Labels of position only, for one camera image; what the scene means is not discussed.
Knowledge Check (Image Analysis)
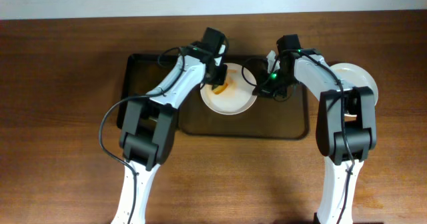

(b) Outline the green yellow sponge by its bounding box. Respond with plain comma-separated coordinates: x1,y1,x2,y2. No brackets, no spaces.
211,82,229,95

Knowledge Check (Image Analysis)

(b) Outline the white plate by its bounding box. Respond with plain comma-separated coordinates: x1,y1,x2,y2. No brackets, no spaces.
331,63,378,104
200,63,257,115

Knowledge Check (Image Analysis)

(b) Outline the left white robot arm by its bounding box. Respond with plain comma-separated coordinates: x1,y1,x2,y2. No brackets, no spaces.
100,27,230,223

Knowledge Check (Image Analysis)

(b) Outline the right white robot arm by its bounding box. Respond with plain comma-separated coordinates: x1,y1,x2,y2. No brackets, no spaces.
252,34,377,224

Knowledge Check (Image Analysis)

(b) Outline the large brown tray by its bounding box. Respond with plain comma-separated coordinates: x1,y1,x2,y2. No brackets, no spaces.
177,53,310,141

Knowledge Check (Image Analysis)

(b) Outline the small black tray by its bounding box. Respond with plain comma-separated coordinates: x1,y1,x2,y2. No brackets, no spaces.
121,53,177,131

